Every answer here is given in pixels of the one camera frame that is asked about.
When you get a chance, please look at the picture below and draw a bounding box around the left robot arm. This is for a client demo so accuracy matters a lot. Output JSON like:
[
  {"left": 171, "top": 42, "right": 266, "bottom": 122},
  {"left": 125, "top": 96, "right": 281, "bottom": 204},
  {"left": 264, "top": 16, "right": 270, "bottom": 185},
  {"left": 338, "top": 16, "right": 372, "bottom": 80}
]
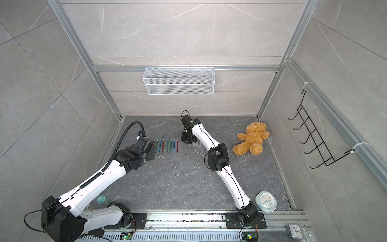
[{"left": 39, "top": 121, "right": 154, "bottom": 242}]

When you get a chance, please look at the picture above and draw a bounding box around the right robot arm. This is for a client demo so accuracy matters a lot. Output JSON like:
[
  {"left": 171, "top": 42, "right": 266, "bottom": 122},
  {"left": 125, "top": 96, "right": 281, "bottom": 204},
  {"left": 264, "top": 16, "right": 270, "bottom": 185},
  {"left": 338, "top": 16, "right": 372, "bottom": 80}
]
[{"left": 180, "top": 114, "right": 259, "bottom": 227}]

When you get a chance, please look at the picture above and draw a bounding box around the teal sand timer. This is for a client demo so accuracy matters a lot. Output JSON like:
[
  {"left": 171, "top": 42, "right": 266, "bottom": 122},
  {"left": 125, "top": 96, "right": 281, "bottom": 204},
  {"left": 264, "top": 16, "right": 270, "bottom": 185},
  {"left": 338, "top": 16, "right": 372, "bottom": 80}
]
[{"left": 95, "top": 195, "right": 106, "bottom": 204}]

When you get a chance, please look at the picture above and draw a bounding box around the brown teddy bear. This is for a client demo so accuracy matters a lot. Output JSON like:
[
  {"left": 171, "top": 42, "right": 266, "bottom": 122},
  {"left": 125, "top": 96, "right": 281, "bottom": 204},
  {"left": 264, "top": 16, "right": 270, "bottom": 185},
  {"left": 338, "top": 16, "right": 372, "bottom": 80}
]
[{"left": 232, "top": 122, "right": 270, "bottom": 156}]

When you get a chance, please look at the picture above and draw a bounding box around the white tape roll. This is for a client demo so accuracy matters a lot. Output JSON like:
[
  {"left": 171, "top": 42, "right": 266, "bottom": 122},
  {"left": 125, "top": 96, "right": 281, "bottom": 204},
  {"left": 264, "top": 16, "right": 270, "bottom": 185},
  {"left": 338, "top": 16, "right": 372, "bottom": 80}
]
[{"left": 255, "top": 190, "right": 278, "bottom": 213}]

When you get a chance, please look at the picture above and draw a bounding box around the small white clock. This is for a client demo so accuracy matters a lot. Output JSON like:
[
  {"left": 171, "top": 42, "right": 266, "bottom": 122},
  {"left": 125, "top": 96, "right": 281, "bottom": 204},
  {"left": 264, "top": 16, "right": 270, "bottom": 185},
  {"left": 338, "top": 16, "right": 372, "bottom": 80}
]
[{"left": 287, "top": 224, "right": 305, "bottom": 240}]

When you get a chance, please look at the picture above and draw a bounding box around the white wire mesh basket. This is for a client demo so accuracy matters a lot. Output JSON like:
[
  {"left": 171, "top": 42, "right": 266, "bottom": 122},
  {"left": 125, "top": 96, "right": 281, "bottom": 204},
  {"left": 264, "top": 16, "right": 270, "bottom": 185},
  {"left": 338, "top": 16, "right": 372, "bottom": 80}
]
[{"left": 143, "top": 67, "right": 216, "bottom": 95}]

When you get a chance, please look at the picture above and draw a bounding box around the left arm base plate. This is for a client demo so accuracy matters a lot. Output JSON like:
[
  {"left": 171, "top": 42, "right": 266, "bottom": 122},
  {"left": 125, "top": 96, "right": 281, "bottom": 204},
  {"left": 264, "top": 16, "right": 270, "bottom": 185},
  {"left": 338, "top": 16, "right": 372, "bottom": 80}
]
[{"left": 104, "top": 212, "right": 148, "bottom": 229}]

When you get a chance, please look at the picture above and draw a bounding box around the aluminium mounting rail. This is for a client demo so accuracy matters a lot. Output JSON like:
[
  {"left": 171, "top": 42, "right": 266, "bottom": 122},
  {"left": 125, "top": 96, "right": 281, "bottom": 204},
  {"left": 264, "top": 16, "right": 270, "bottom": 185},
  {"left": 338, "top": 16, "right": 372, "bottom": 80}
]
[{"left": 78, "top": 210, "right": 316, "bottom": 242}]

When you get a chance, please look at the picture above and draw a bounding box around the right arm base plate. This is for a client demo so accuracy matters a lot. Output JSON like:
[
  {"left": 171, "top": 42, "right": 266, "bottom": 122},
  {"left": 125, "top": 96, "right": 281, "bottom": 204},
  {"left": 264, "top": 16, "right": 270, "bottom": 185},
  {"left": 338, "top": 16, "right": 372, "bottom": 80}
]
[{"left": 223, "top": 212, "right": 267, "bottom": 229}]

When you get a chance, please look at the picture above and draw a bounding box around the black wire hook rack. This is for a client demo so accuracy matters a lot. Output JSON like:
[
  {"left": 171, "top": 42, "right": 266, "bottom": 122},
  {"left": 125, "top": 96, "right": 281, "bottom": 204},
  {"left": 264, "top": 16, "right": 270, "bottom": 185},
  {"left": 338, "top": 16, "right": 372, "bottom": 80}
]
[{"left": 288, "top": 89, "right": 356, "bottom": 169}]

